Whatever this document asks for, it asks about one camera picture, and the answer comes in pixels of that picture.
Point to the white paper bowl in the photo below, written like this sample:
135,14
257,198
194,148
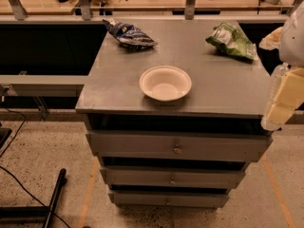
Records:
165,83

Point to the bottom grey drawer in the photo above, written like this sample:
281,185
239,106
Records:
168,199

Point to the middle grey drawer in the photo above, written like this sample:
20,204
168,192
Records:
162,177

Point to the clear sanitizer bottle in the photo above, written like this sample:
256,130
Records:
275,83

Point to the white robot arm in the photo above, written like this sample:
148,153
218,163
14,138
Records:
289,40

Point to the grey drawer cabinet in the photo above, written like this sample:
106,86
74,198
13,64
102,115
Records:
177,124

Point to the grey drawer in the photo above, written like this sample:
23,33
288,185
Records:
162,177
177,146
168,199

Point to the grey metal side rail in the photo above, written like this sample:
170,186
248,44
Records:
42,85

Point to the wooden background workbench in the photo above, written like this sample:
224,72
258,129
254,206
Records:
42,7

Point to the black stand leg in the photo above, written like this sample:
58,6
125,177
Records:
43,214

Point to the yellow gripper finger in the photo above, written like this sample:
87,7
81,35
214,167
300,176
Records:
279,114
291,89

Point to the green jalapeno chip bag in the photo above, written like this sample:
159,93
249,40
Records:
232,41

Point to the top grey drawer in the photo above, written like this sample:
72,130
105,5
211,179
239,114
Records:
177,146

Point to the blue chip bag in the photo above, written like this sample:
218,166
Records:
128,35

